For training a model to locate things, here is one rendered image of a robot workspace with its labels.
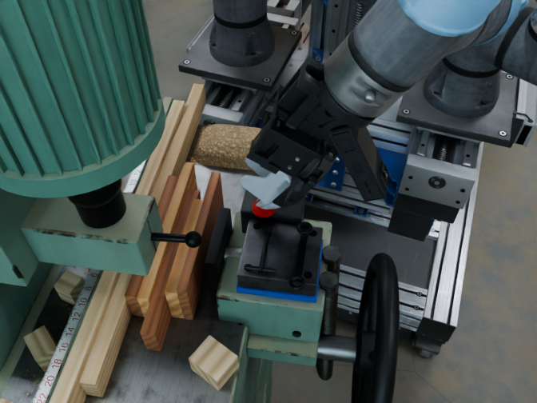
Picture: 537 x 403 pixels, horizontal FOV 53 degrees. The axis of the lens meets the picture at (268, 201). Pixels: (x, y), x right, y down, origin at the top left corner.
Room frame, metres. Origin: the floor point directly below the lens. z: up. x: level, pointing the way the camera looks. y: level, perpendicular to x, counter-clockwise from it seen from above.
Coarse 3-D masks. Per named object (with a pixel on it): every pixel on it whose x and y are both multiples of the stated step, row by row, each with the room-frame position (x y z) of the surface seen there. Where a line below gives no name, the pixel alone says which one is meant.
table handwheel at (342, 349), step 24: (384, 264) 0.39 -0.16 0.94; (384, 288) 0.35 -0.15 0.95; (360, 312) 0.43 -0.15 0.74; (384, 312) 0.31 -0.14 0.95; (336, 336) 0.34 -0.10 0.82; (360, 336) 0.34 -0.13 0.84; (384, 336) 0.28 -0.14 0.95; (336, 360) 0.31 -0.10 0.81; (360, 360) 0.31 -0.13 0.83; (384, 360) 0.26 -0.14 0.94; (360, 384) 0.32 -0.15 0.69; (384, 384) 0.24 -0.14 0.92
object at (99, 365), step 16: (192, 96) 0.74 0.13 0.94; (192, 112) 0.70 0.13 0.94; (192, 128) 0.68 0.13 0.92; (176, 144) 0.62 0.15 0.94; (176, 160) 0.58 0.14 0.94; (160, 176) 0.55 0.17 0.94; (160, 192) 0.52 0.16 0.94; (112, 304) 0.33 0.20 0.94; (112, 320) 0.31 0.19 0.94; (128, 320) 0.33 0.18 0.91; (96, 336) 0.29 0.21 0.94; (112, 336) 0.29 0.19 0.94; (96, 352) 0.27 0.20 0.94; (112, 352) 0.28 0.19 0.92; (96, 368) 0.25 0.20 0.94; (112, 368) 0.26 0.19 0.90; (80, 384) 0.23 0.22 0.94; (96, 384) 0.23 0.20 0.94
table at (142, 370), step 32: (224, 192) 0.55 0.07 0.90; (192, 320) 0.33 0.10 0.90; (128, 352) 0.29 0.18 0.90; (160, 352) 0.29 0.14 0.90; (192, 352) 0.29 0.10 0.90; (256, 352) 0.30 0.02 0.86; (288, 352) 0.30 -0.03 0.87; (128, 384) 0.24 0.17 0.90; (160, 384) 0.24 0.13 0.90; (192, 384) 0.24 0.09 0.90
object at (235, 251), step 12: (228, 216) 0.43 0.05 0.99; (216, 228) 0.41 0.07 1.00; (228, 228) 0.42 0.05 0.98; (216, 240) 0.39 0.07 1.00; (228, 240) 0.42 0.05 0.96; (216, 252) 0.37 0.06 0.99; (228, 252) 0.40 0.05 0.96; (240, 252) 0.40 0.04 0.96; (216, 264) 0.36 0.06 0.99; (216, 276) 0.36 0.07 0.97; (216, 288) 0.36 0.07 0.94
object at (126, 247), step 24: (48, 216) 0.37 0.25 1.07; (72, 216) 0.37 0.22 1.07; (144, 216) 0.37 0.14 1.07; (48, 240) 0.35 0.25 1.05; (72, 240) 0.35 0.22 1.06; (96, 240) 0.34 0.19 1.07; (120, 240) 0.34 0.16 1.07; (144, 240) 0.35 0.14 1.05; (72, 264) 0.35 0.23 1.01; (96, 264) 0.34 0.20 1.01; (120, 264) 0.34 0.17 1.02; (144, 264) 0.34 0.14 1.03
